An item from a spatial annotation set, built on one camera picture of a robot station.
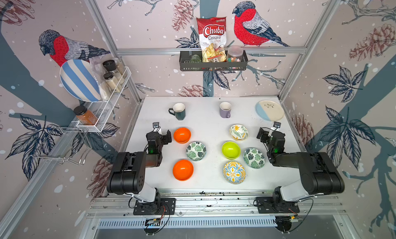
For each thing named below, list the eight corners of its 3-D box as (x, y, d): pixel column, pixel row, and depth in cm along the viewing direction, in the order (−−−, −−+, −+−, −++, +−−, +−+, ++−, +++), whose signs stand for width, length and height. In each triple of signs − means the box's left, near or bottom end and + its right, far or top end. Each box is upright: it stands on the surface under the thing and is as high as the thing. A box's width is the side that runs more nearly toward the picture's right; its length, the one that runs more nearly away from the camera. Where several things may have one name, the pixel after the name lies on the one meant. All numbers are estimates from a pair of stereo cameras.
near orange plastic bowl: (172, 181, 81) (171, 179, 79) (174, 161, 88) (174, 159, 86) (193, 181, 81) (192, 179, 79) (193, 161, 88) (193, 159, 86)
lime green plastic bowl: (222, 160, 90) (223, 157, 87) (221, 145, 97) (221, 141, 93) (240, 160, 90) (241, 156, 87) (237, 144, 97) (238, 141, 93)
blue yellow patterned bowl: (223, 184, 81) (224, 183, 78) (222, 163, 88) (222, 161, 86) (246, 184, 81) (247, 183, 78) (242, 163, 88) (243, 161, 85)
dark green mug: (170, 121, 110) (167, 111, 101) (172, 112, 115) (169, 103, 106) (185, 120, 110) (183, 111, 101) (185, 112, 115) (184, 103, 106)
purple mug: (220, 121, 109) (221, 112, 101) (219, 110, 115) (220, 101, 108) (230, 121, 109) (232, 112, 101) (228, 110, 115) (230, 101, 107)
